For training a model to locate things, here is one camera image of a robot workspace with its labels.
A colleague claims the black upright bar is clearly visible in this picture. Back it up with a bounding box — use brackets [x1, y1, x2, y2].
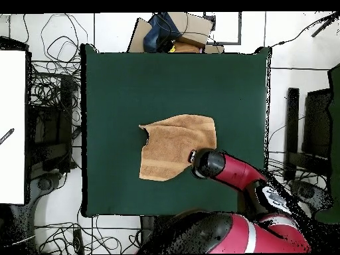
[283, 87, 300, 182]

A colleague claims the striped black rod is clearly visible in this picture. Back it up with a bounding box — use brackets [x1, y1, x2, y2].
[0, 127, 15, 145]

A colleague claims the black panel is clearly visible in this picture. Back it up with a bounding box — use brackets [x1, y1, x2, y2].
[301, 88, 333, 160]

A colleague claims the orange brown cloth item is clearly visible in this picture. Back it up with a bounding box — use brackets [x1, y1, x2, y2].
[172, 41, 203, 54]

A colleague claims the flat cardboard sheet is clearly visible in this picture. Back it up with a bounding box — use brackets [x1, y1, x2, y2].
[127, 17, 153, 53]

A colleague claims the black power strip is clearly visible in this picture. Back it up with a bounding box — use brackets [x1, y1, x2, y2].
[72, 228, 85, 254]

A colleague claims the dark green table cloth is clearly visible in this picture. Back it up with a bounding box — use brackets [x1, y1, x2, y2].
[80, 43, 272, 218]

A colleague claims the white board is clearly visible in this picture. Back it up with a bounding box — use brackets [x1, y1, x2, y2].
[0, 50, 27, 205]

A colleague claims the black equipment rack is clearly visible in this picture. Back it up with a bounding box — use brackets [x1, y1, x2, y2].
[26, 74, 80, 173]

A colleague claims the dark stand foot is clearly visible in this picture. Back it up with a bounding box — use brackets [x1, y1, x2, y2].
[31, 172, 64, 193]
[288, 179, 333, 212]

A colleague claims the orange terry towel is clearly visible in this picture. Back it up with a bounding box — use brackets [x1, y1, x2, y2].
[138, 114, 217, 182]

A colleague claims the large cardboard box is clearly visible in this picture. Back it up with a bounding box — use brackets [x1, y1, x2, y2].
[167, 11, 214, 48]

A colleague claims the blue bag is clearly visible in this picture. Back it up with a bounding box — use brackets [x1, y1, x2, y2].
[143, 12, 181, 53]

